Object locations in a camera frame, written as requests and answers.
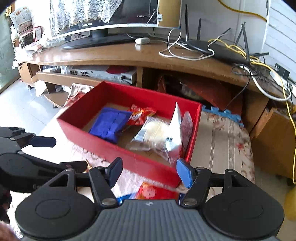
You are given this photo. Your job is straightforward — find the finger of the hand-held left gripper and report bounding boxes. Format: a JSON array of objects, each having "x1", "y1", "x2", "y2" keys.
[
  {"x1": 58, "y1": 160, "x2": 88, "y2": 174},
  {"x1": 0, "y1": 126, "x2": 56, "y2": 153}
]

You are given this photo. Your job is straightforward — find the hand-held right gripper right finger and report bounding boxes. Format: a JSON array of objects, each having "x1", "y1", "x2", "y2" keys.
[{"x1": 176, "y1": 159, "x2": 255, "y2": 207}]

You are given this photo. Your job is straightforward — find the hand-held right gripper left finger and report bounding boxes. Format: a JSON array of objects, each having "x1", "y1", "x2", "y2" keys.
[{"x1": 48, "y1": 158, "x2": 123, "y2": 207}]

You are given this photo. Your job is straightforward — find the blue and white snack packet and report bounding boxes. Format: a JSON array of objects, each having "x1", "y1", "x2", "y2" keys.
[{"x1": 116, "y1": 193, "x2": 137, "y2": 205}]

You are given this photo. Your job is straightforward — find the red cardboard box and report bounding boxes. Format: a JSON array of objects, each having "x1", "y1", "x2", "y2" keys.
[{"x1": 57, "y1": 81, "x2": 203, "y2": 189}]

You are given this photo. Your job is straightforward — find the red snack packet with hearts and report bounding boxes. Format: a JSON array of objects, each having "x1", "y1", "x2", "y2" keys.
[{"x1": 136, "y1": 182, "x2": 189, "y2": 200}]

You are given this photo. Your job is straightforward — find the silver snack packet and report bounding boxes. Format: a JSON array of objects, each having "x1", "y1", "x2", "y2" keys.
[{"x1": 165, "y1": 102, "x2": 184, "y2": 153}]

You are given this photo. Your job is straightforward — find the dark blue snack packet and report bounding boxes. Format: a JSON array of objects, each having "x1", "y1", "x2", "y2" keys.
[{"x1": 89, "y1": 107, "x2": 133, "y2": 144}]

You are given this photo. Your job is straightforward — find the clear pastry packet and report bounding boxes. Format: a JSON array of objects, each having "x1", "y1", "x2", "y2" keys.
[{"x1": 132, "y1": 116, "x2": 173, "y2": 152}]

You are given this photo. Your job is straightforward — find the red snack packet white letters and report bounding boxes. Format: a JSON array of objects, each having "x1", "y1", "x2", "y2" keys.
[{"x1": 127, "y1": 104, "x2": 157, "y2": 126}]

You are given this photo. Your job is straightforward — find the silver media player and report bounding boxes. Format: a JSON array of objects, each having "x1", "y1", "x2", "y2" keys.
[{"x1": 43, "y1": 65, "x2": 137, "y2": 84}]

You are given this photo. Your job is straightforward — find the woven basket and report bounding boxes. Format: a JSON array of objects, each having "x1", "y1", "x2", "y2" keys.
[{"x1": 20, "y1": 32, "x2": 35, "y2": 47}]

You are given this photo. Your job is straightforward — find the yellow trash bin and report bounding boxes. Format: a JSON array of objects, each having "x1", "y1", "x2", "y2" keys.
[{"x1": 284, "y1": 187, "x2": 296, "y2": 223}]

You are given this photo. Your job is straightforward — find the wooden television stand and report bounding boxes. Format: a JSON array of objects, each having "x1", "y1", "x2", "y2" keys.
[{"x1": 17, "y1": 42, "x2": 296, "y2": 179}]

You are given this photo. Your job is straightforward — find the black router with antennas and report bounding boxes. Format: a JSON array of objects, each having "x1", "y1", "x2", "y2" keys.
[{"x1": 179, "y1": 5, "x2": 270, "y2": 66}]

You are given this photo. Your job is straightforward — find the white lace cloth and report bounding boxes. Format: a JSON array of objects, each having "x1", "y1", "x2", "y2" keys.
[{"x1": 50, "y1": 0, "x2": 126, "y2": 37}]

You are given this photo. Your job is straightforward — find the black plug adapter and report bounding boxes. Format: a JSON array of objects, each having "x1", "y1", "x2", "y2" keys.
[{"x1": 274, "y1": 63, "x2": 290, "y2": 80}]

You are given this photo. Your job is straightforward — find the black television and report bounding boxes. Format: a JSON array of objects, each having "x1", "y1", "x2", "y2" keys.
[{"x1": 50, "y1": 0, "x2": 162, "y2": 50}]

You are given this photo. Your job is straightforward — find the thick white cable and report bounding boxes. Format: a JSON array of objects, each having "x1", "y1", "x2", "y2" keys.
[{"x1": 251, "y1": 70, "x2": 293, "y2": 102}]

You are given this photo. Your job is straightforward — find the thin white cable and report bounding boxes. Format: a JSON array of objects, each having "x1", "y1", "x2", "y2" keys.
[{"x1": 159, "y1": 28, "x2": 215, "y2": 61}]

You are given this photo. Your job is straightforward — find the yellow cable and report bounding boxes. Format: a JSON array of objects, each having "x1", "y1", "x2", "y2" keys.
[{"x1": 217, "y1": 0, "x2": 296, "y2": 184}]

